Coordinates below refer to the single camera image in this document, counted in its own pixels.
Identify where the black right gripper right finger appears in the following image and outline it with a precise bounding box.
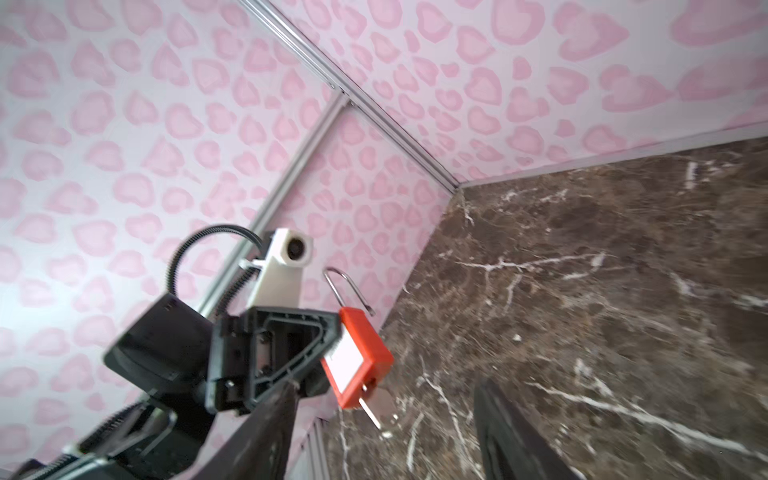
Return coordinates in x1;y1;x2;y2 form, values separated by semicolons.
474;379;578;480

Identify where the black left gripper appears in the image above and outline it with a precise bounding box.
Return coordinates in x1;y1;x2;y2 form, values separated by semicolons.
205;307;341;414

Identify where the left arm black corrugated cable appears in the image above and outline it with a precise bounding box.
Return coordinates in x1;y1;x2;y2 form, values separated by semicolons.
165;224;265;319

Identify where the left corner aluminium post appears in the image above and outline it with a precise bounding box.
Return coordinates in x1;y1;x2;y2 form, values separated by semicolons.
241;0;460;195

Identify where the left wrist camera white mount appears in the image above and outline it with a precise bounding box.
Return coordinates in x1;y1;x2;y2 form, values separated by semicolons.
239;228;313;308

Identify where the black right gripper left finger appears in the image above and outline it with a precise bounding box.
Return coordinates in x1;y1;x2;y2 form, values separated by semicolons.
193;382;299;480

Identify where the left diagonal aluminium frame bar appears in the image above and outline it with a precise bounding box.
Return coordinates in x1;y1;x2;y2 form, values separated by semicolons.
196;92;349;318

